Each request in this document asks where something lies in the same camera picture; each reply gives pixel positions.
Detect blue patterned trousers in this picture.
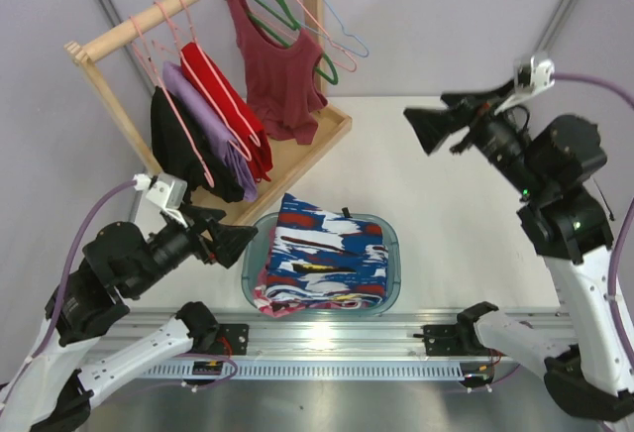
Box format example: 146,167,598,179
254,193,389,309

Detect light blue wire hanger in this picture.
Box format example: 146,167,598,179
292,0,370,63

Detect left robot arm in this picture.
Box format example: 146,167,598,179
1,206,258,431

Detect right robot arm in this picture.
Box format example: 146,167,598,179
403,83,633,423

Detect pink hanger with red garment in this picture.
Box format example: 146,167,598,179
178,0,262,159

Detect pink hanger with purple garment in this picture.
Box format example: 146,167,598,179
153,0,257,162

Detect pink hanger with black garment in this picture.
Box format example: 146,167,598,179
128,16,215,188

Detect green hanger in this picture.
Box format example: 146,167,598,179
217,0,340,84

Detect teal plastic basket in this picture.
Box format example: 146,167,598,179
241,212,401,321

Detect black garment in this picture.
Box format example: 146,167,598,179
150,85,244,204

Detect wooden clothes rack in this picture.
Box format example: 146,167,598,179
64,0,352,224

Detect purple garment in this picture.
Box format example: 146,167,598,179
162,61,258,202

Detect red garment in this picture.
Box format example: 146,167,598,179
180,42,273,182

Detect maroon tank top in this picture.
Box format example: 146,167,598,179
226,0,328,145

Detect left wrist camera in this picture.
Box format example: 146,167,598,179
133,172,188,227

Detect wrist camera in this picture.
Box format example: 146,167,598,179
494,51,555,115
133,172,188,227

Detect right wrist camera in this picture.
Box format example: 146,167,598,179
494,51,555,115

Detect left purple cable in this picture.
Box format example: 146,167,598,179
0,178,143,406

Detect pink empty wire hanger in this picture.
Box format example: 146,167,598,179
232,0,359,72

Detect aluminium mounting rail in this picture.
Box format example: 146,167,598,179
98,306,581,362

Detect white slotted cable duct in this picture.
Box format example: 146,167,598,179
141,359,465,381

